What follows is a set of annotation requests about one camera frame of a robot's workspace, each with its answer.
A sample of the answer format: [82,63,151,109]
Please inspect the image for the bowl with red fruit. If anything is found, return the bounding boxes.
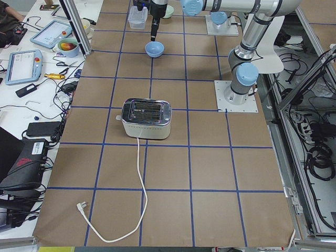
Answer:
[57,38,79,58]

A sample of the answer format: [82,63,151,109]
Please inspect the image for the black power adapter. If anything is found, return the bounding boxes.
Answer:
[15,83,37,98]

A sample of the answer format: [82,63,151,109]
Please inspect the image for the blue bowl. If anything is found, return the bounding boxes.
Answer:
[145,41,165,58]

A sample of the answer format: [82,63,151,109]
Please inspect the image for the blue teach pendant tablet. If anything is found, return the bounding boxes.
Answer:
[5,49,43,86]
[30,20,72,49]

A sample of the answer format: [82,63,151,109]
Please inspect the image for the blue teach pendant tablet far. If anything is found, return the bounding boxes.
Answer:
[30,20,72,49]

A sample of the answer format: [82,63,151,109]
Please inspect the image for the clear plastic food container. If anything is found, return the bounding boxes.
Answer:
[128,6,148,30]

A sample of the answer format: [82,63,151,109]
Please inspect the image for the bowl with lemon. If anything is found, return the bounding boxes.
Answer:
[81,18,94,39]

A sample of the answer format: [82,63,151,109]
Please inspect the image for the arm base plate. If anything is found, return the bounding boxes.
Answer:
[214,80,258,113]
[205,15,239,36]

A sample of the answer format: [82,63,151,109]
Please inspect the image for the black scissors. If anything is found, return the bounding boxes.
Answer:
[56,61,77,75]

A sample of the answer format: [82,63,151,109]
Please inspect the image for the blue teach pendant tablet near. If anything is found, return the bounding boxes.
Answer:
[5,49,43,86]

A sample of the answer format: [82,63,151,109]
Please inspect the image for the cream silver toaster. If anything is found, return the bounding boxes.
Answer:
[116,98,172,140]

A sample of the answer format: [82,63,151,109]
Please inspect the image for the aluminium frame post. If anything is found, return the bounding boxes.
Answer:
[59,0,92,56]

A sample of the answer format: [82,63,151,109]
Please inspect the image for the black power brick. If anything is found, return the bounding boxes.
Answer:
[26,121,60,137]

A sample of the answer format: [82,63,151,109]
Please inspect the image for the green bowl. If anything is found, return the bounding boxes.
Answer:
[163,5,174,19]

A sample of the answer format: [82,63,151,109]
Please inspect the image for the white toaster power cord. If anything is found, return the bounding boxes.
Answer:
[76,138,149,243]

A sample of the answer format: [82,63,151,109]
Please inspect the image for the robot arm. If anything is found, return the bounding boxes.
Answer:
[133,1,232,41]
[181,1,301,105]

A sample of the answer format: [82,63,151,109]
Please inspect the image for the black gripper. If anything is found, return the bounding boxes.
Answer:
[132,0,169,43]

